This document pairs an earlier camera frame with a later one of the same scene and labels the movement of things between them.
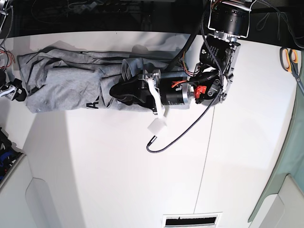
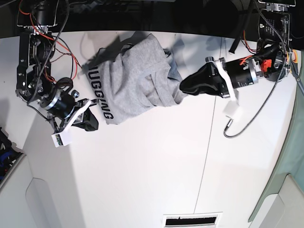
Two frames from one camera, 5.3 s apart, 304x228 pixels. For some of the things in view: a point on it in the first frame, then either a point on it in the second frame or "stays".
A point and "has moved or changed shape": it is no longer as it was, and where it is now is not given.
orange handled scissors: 289,59 stays
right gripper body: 170,89 → 238,73
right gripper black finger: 134,90 → 207,80
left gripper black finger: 21,93 → 90,123
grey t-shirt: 58,79 has moved or changed shape
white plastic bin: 24,201 stays
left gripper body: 8,90 → 63,108
